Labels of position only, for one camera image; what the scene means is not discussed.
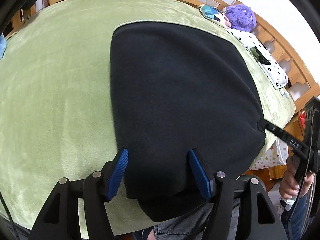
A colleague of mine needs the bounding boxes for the green bed blanket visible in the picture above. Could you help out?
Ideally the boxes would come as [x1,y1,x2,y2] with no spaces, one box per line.
[0,0,297,240]

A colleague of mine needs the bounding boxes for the black pants with white stripe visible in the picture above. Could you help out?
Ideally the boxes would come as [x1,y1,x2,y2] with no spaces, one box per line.
[110,22,266,222]

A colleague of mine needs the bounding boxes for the geometric teal cushion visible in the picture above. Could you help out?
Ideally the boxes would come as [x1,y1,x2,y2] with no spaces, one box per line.
[199,4,228,24]

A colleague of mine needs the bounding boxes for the light blue fleece garment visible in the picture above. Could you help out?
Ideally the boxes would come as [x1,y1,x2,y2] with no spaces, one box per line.
[0,34,7,60]

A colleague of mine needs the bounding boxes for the star patterned bag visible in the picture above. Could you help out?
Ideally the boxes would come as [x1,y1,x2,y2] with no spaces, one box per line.
[250,139,289,171]

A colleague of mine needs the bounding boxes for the person right hand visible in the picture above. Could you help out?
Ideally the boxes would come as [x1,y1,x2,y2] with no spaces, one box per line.
[279,157,315,199]

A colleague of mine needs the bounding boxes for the purple plush toy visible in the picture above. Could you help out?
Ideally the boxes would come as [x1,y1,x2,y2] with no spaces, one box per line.
[225,4,257,32]

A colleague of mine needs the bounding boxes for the white black-dotted pillow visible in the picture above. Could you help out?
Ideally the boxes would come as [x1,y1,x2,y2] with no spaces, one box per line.
[226,28,289,89]

